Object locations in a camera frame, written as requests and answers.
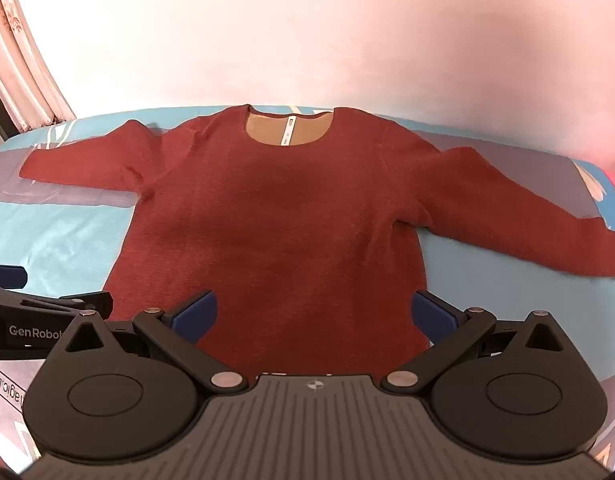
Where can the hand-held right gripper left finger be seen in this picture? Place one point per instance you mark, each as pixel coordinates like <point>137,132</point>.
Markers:
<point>203,309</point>

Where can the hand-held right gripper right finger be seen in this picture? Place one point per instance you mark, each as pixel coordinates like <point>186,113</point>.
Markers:
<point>430,316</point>

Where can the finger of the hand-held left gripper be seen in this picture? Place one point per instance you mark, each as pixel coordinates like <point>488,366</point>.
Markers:
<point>7,277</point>
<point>57,304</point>

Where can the dark red sweater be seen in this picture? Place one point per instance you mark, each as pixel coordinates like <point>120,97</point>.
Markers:
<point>287,220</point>

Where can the blue and grey printed bedsheet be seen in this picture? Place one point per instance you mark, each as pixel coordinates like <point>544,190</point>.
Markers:
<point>52,230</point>

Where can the beige patterned curtain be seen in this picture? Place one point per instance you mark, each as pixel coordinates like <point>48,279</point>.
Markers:
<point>25,65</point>

